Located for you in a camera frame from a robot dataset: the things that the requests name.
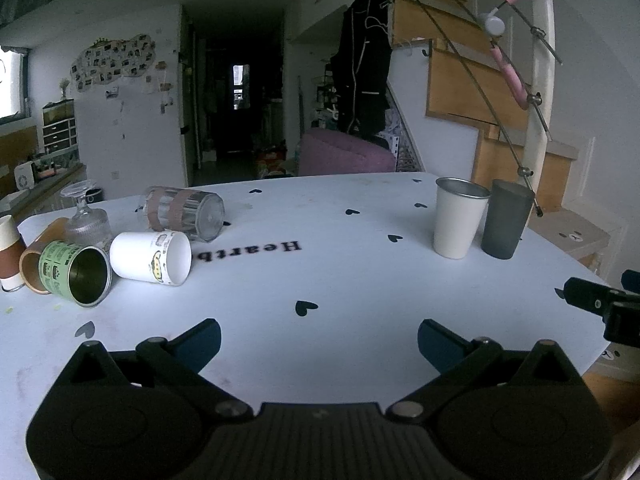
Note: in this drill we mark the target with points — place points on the wooden staircase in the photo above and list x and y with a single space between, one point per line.
450 65

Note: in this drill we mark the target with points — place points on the white cartoon print mug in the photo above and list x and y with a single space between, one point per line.
142 257

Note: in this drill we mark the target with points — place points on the photo collage wall board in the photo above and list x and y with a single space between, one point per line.
112 62

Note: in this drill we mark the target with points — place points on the clear glass goblet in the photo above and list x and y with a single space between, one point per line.
87 222

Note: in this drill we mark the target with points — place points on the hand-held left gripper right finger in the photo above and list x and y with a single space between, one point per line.
436 347

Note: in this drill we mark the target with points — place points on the pink sofa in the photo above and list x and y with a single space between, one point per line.
345 152

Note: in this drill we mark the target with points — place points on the white pole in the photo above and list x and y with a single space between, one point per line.
542 85

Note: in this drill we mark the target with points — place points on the pink padded metal hoop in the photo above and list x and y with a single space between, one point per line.
512 77

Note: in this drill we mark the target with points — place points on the small drawer cabinet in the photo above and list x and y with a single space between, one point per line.
59 127

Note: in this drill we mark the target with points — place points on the black waste bin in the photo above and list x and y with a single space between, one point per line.
93 195

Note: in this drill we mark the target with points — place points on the dark grey cup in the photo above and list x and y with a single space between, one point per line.
505 225

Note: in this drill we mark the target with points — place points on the black hanging coat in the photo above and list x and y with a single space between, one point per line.
362 60

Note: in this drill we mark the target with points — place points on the green printed metal cup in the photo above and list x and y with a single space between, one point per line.
75 272

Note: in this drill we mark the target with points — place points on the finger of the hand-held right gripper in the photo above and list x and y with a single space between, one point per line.
631 281
590 296

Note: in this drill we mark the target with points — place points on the ribbed glass cup brown bands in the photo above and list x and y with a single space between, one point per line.
180 212

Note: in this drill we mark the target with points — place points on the kitchen counter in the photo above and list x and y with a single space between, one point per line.
45 185

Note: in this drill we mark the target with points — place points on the white cup with metal inside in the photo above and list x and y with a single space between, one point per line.
457 225

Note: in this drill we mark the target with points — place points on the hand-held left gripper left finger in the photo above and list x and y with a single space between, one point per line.
201 346

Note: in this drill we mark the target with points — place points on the brown paper cup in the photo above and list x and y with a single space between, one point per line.
35 260

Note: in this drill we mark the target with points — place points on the white cup with brown sleeve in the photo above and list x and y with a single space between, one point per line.
10 255

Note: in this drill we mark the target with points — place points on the bear print stool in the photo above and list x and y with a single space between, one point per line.
570 232

